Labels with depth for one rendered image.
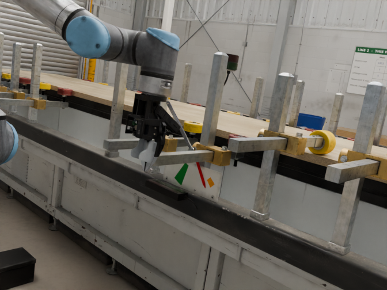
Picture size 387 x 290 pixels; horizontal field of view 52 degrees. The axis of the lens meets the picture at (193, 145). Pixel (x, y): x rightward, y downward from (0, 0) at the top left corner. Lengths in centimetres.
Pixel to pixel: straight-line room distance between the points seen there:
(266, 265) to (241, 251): 10
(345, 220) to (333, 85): 762
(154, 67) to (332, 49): 783
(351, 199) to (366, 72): 746
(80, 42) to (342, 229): 79
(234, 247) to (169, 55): 66
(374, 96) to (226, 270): 95
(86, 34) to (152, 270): 129
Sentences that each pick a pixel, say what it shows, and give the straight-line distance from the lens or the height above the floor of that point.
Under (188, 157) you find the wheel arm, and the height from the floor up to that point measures 85.
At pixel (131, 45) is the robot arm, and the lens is 106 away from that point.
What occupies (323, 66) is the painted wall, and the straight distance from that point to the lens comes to 876.
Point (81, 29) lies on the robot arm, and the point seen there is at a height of 116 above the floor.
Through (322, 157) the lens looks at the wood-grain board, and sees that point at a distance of 134.
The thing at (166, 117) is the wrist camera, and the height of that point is 97.
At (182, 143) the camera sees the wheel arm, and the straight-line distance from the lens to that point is 154.
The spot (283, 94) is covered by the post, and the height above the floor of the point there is 108.
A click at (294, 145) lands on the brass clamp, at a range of 113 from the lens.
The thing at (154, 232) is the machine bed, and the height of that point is 34.
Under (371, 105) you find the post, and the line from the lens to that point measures 106.
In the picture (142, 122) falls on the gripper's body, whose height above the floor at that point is 96.
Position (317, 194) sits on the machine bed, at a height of 78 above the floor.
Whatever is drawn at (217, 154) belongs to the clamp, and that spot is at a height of 86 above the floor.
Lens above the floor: 110
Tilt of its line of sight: 10 degrees down
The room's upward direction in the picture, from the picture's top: 9 degrees clockwise
